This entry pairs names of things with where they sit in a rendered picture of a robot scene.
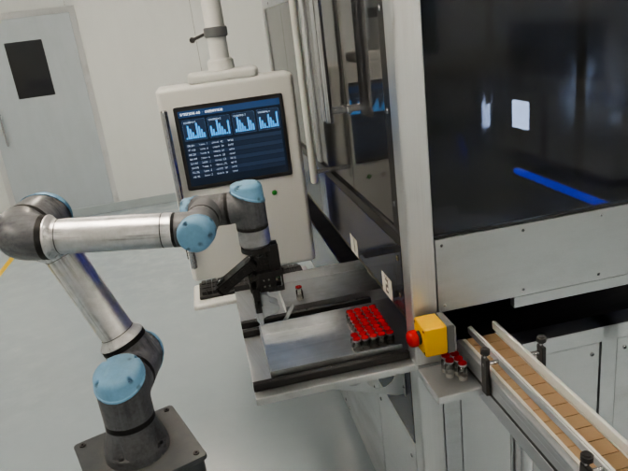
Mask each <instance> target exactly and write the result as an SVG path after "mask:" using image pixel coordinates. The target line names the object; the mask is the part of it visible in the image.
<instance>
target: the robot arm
mask: <svg viewBox="0 0 628 471"><path fill-rule="evenodd" d="M234 223H235V225H236V230H237V235H238V241H239V246H240V247H241V252H242V253H243V254H245V255H248V256H247V257H246V258H244V259H243V260H242V261H241V262H240V263H239V264H237V265H236V266H235V267H234V268H233V269H231V270H230V271H229V272H228V273H227V274H226V275H224V276H223V277H221V278H220V279H219V280H218V281H217V282H216V284H215V288H216V292H217V293H218V294H219V295H221V296H224V295H225V294H227V293H228V292H230V291H231V290H232V289H233V288H234V287H235V285H236V284H237V283H239V282H240V281H241V280H242V279H243V278H245V277H246V276H248V281H249V285H250V292H251V293H252V298H253V303H254V308H255V313H256V318H257V322H259V323H260V324H261V325H262V326H264V318H265V317H267V316H270V315H272V314H274V313H276V312H278V311H279V304H278V299H277V298H275V297H271V296H268V294H267V292H270V293H271V292H277V291H282V290H285V287H284V280H283V274H282V269H281V266H280V259H279V253H278V244H277V241H276V240H271V238H270V233H269V226H268V220H267V215H266V208H265V198H264V192H263V187H262V184H261V182H260V181H258V180H255V179H244V180H240V181H237V182H234V183H232V184H231V185H230V191H229V192H228V193H216V194H209V195H200V196H198V195H195V196H193V197H188V198H184V199H182V200H181V201H180V207H179V212H167V213H150V214H134V215H117V216H101V217H84V218H73V211H72V208H71V206H69V204H68V203H67V202H66V201H65V200H64V199H63V198H62V197H61V196H59V195H57V194H55V193H48V192H40V193H34V194H30V195H28V196H25V197H24V198H22V200H21V201H20V202H19V203H17V204H16V205H14V206H13V207H10V208H8V209H7V210H5V211H4V212H3V213H1V214H0V250H1V251H2V252H3V253H4V254H5V255H6V256H8V257H10V258H13V259H17V260H23V261H36V262H40V263H44V264H46V265H47V267H48V268H49V269H50V271H51V273H52V274H53V275H54V276H55V277H56V279H57V280H58V281H59V283H60V284H61V286H62V287H63V288H64V290H65V291H66V293H67V294H68V296H69V297H70V298H71V300H72V301H73V303H74V304H75V305H76V307H77V308H78V310H79V311H80V313H81V314H82V316H83V317H84V318H85V320H86V321H87V323H89V324H90V326H91V327H92V329H93V330H94V332H95V333H96V335H97V336H98V337H99V339H100V340H101V342H102V346H101V350H100V351H101V353H102V354H103V355H104V357H105V358H106V360H107V361H106V362H102V363H100V364H99V365H98V366H97V368H96V369H95V371H94V373H93V392H94V395H95V396H96V398H97V402H98V406H99V408H100V412H101V415H102V419H103V422H104V425H105V429H106V439H105V448H104V454H105V458H106V462H107V465H108V466H109V467H110V468H111V469H113V470H116V471H135V470H138V469H141V468H144V467H147V466H149V465H151V464H153V463H155V462H156V461H158V460H159V459H160V458H161V457H162V456H163V455H164V454H165V453H166V451H167V449H168V447H169V437H168V433H167V431H166V429H165V428H164V426H163V425H162V423H161V422H160V420H159V419H158V418H157V416H156V415H155V411H154V407H153V403H152V400H151V396H150V391H151V388H152V386H153V383H154V381H155V379H156V377H157V374H158V372H159V370H160V368H161V366H162V364H163V360H164V345H163V343H162V341H161V339H160V338H159V337H158V336H157V335H156V334H154V333H153V332H152V331H148V330H147V329H144V327H143V326H142V325H141V324H140V323H135V322H132V321H131V320H130V318H129V317H128V316H127V314H126V313H125V311H124V310H123V308H122V307H121V305H120V303H119V302H118V301H117V299H116V298H115V296H114V295H113V293H112V292H111V290H110V289H109V288H108V286H107V285H106V283H105V282H104V281H103V279H102V278H101V276H100V275H99V274H98V272H97V271H96V269H95V268H94V266H93V264H92V263H91V262H90V260H89V259H88V257H87V256H86V254H85V253H84V252H100V251H116V250H148V249H164V248H180V247H183V248H184V249H185V250H187V251H190V252H200V251H203V250H205V249H207V248H208V247H209V245H210V244H211V243H212V242H213V240H214V238H215V236H216V233H217V229H218V227H219V226H222V225H229V224H234ZM280 276H281V278H282V286H280V285H281V279H280Z"/></svg>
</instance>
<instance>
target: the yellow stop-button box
mask: <svg viewBox="0 0 628 471"><path fill-rule="evenodd" d="M414 327H415V331H416V332H417V334H418V336H419V340H420V345H419V348H420V350H421V351H422V352H423V354H424V355H425V356H426V357H432V356H436V355H440V354H445V353H447V352H448V353H451V352H454V351H455V336H454V324H453V323H452V322H451V321H450V320H449V318H448V317H447V316H446V315H445V314H444V313H443V312H436V314H435V313H433V314H428V315H424V316H419V317H415V318H414Z"/></svg>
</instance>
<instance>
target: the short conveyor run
mask: <svg viewBox="0 0 628 471"><path fill-rule="evenodd" d="M492 328H493V330H494V331H495V333H494V334H490V335H480V334H479V333H478V332H477V331H476V330H475V329H474V328H473V327H472V326H469V327H467V329H468V334H470V335H471V336H472V337H473V338H468V339H459V340H457V351H458V352H459V355H460V356H462V357H463V360H465V361H467V370H468V371H469V372H470V374H471V375H472V376H473V377H474V378H475V379H476V381H477V382H478V383H479V384H480V385H481V387H482V391H483V395H479V397H480V398H481V399H482V400H483V402H484V403H485V404H486V405H487V406H488V408H489V409H490V410H491V411H492V413H493V414H494V415H495V416H496V418H497V419H498V420H499V421H500V422H501V423H502V424H503V425H504V426H505V427H506V429H507V430H508V431H509V433H510V434H511V435H512V436H513V437H514V439H515V440H516V441H517V442H518V443H519V445H520V446H521V447H522V449H523V450H524V451H525V452H526V453H527V455H528V456H529V457H530V458H531V459H532V461H533V462H534V463H535V464H536V466H537V467H538V468H539V469H540V471H628V441H627V440H626V439H625V438H624V437H623V436H622V435H621V434H619V433H618V432H617V431H616V430H615V429H614V428H613V427H612V426H611V425H610V424H608V423H607V422H606V421H605V420H604V419H603V418H602V417H601V416H600V415H598V414H597V413H596V412H595V411H594V410H593V409H592V408H591V407H589V406H588V405H587V404H586V403H585V402H584V401H583V400H582V399H581V398H580V397H578V396H577V395H576V394H575V393H574V392H573V391H572V390H571V389H570V388H568V387H567V386H566V385H565V384H564V383H563V382H562V381H561V380H560V379H559V378H557V377H556V376H555V375H554V374H553V373H552V372H551V371H550V370H549V369H548V368H547V367H546V347H545V346H543V344H544V343H546V342H547V337H546V336H544V335H538V336H537V337H536V342H538V343H537V344H536V350H535V351H528V350H527V349H526V348H525V347H524V346H523V345H522V344H521V343H520V342H518V341H517V340H516V339H515V338H514V337H513V336H512V335H511V334H510V333H508V332H507V331H506V330H505V329H504V328H503V327H502V326H501V325H500V324H499V323H497V322H496V321H493V322H492ZM535 355H536V357H535Z"/></svg>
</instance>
